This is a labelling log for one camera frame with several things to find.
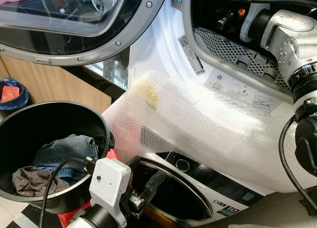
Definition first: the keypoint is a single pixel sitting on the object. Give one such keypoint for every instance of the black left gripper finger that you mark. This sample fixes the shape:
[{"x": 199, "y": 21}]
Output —
[
  {"x": 136, "y": 162},
  {"x": 154, "y": 183}
]

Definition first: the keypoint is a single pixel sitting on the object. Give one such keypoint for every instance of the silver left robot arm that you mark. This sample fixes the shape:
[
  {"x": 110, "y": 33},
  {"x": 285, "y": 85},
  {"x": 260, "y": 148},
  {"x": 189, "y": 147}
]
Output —
[{"x": 96, "y": 219}]

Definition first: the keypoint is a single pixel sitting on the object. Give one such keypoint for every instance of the white washing machine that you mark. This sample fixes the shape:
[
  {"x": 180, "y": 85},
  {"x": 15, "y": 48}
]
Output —
[{"x": 233, "y": 191}]

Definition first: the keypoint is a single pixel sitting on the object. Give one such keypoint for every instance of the white barcode label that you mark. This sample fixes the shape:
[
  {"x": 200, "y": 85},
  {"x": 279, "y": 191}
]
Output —
[{"x": 190, "y": 54}]

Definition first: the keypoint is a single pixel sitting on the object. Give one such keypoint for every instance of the red plastic stool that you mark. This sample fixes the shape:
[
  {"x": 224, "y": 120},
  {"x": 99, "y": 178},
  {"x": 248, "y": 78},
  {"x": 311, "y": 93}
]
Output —
[{"x": 69, "y": 218}]

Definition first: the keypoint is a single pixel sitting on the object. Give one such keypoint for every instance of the white instruction sticker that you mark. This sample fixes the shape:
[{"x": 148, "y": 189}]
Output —
[{"x": 237, "y": 91}]

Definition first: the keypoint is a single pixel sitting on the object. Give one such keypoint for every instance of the blue denim jeans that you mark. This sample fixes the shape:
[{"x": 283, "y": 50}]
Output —
[{"x": 64, "y": 151}]

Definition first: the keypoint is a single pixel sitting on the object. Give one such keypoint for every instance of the clear bubble wrap sheet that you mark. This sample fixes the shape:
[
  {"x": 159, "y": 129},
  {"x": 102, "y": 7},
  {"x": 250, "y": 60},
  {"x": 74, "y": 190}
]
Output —
[{"x": 208, "y": 134}]

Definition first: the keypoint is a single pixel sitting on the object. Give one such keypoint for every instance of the white tumble dryer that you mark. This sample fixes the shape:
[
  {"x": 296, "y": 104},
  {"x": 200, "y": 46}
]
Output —
[{"x": 158, "y": 39}]

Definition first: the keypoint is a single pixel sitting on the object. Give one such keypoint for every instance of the round glass dryer door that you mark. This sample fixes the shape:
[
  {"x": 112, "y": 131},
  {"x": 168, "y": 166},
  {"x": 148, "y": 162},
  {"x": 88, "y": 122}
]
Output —
[{"x": 138, "y": 29}]

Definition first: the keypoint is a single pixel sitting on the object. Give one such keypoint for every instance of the grey brown garment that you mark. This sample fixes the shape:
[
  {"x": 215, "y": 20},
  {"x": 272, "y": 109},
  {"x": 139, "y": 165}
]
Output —
[{"x": 34, "y": 181}]

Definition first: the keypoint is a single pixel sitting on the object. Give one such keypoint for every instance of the black white patterned mat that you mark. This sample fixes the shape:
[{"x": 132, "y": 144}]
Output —
[{"x": 25, "y": 219}]

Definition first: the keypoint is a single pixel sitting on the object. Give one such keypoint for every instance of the black plastic bucket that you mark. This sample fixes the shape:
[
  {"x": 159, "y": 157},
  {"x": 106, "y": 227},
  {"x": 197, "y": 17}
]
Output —
[{"x": 29, "y": 124}]

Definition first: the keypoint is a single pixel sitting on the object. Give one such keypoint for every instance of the blue round bowl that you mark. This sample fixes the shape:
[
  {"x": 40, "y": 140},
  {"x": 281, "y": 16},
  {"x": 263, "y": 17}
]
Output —
[{"x": 22, "y": 101}]

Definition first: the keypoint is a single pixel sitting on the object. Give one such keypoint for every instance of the orange item in bowl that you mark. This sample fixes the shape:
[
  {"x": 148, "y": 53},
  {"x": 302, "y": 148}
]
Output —
[{"x": 10, "y": 93}]

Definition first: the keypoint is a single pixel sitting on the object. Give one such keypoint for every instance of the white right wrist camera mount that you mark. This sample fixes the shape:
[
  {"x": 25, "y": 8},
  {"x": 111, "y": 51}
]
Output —
[{"x": 252, "y": 20}]

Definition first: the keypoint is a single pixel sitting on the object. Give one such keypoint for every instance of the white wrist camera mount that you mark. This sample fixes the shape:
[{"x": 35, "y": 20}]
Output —
[
  {"x": 252, "y": 20},
  {"x": 110, "y": 181}
]

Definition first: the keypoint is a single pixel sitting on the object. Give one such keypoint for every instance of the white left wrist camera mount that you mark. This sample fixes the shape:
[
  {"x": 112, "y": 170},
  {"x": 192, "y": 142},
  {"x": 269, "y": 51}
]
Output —
[{"x": 110, "y": 181}]

